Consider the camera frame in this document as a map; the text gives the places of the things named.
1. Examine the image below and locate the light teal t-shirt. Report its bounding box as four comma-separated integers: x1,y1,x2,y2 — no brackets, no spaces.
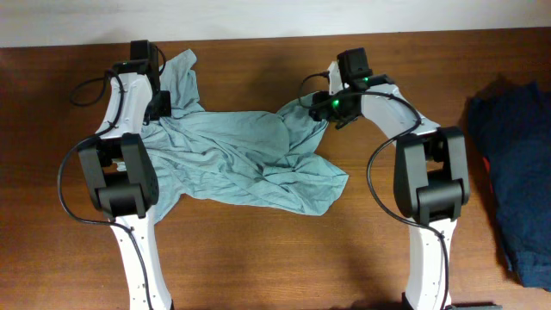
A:
140,50,349,221

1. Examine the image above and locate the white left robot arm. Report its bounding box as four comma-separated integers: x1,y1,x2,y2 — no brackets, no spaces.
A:
78,59,174,309

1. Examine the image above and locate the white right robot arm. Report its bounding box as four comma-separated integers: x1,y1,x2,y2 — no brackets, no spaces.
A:
309,58,470,309

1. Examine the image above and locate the dark blue folded garment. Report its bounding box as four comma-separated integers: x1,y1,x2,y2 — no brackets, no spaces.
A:
467,82,550,290

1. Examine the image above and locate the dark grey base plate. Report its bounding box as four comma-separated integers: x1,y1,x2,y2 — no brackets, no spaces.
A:
444,304,503,310

